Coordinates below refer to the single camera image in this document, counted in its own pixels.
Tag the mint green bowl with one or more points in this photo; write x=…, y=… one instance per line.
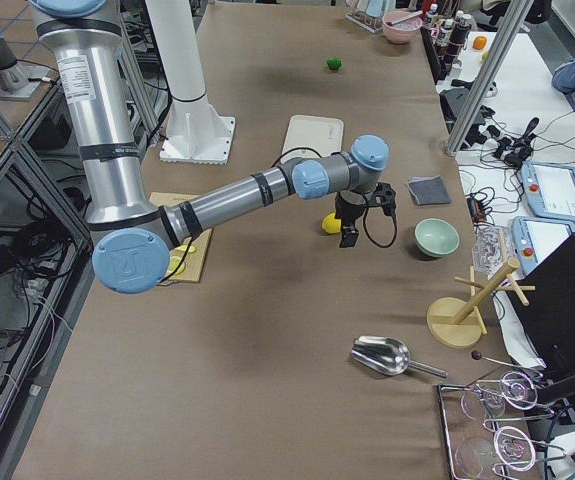
x=436, y=237

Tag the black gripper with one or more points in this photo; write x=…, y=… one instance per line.
x=347, y=210

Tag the pink bowl with ice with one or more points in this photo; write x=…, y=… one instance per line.
x=399, y=28

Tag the black monitor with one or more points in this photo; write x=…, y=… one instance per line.
x=549, y=320

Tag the black tray with glasses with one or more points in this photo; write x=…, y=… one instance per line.
x=485, y=429

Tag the folded grey cloth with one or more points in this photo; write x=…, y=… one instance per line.
x=428, y=191

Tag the green lemon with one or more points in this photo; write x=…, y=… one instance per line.
x=334, y=63

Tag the yellow lemon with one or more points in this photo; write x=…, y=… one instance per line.
x=331, y=225

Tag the aluminium frame post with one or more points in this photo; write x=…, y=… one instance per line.
x=514, y=18

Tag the metal scoop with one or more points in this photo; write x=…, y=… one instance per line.
x=389, y=356

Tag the wooden cutting board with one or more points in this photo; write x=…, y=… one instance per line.
x=186, y=261

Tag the teach pendant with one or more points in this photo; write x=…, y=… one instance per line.
x=550, y=189
x=535, y=239

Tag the wooden mug tree stand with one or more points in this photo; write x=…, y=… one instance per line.
x=458, y=323

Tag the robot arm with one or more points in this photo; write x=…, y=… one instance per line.
x=134, y=238

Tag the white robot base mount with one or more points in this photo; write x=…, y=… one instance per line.
x=195, y=132

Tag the white rabbit tray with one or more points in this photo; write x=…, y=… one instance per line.
x=323, y=134

